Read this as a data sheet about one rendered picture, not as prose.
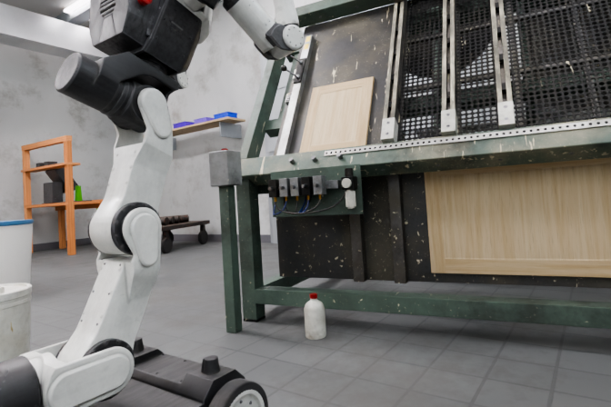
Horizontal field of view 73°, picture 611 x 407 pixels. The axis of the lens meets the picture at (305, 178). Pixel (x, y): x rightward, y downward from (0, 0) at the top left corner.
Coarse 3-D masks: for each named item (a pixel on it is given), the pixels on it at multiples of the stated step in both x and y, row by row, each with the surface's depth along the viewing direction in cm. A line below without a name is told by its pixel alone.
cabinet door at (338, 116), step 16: (368, 80) 230; (320, 96) 240; (336, 96) 234; (352, 96) 229; (368, 96) 223; (320, 112) 233; (336, 112) 228; (352, 112) 223; (368, 112) 217; (320, 128) 226; (336, 128) 221; (352, 128) 217; (304, 144) 225; (320, 144) 220; (336, 144) 215; (352, 144) 211
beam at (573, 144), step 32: (512, 128) 174; (608, 128) 157; (256, 160) 230; (320, 160) 210; (352, 160) 201; (384, 160) 194; (416, 160) 186; (448, 160) 182; (480, 160) 178; (512, 160) 174; (544, 160) 170
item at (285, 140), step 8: (312, 40) 270; (312, 48) 269; (304, 56) 262; (304, 72) 255; (304, 80) 254; (296, 88) 249; (296, 96) 245; (296, 104) 243; (288, 112) 241; (296, 112) 242; (288, 120) 237; (288, 128) 234; (288, 136) 231; (280, 144) 230; (288, 144) 230; (280, 152) 227; (288, 152) 229
